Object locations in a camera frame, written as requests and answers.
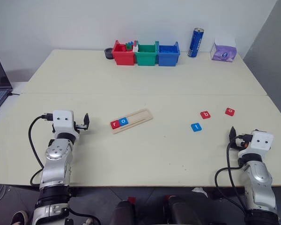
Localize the red plastic bin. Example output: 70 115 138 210
112 39 135 66

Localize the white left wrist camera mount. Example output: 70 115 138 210
52 110 81 139

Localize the brown shoe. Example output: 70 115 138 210
10 210 29 225

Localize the wooden letter tray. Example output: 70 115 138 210
110 108 154 135

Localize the dark rounded shape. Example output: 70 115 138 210
109 200 136 225
163 195 203 225

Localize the white paper scrap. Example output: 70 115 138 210
191 187 208 197

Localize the blue drink can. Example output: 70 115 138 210
187 27 205 59

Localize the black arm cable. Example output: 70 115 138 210
29 113 53 187
214 135 249 213

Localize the blue letter tile t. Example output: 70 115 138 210
190 122 203 133

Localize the black round container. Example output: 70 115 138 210
104 47 115 60

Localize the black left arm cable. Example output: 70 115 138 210
29 113 53 187

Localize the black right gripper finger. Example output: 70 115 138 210
229 126 237 143

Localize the green plastic bin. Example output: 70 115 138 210
133 40 160 67

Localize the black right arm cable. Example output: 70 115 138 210
214 135 249 213

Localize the white side table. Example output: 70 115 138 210
0 80 30 137

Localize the purple tissue box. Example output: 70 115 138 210
210 37 238 63

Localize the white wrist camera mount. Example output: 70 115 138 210
238 130 274 158
52 110 81 139

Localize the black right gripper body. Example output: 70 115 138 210
231 133 252 151

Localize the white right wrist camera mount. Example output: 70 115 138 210
238 130 274 158

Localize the blue plastic bin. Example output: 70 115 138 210
157 41 181 67

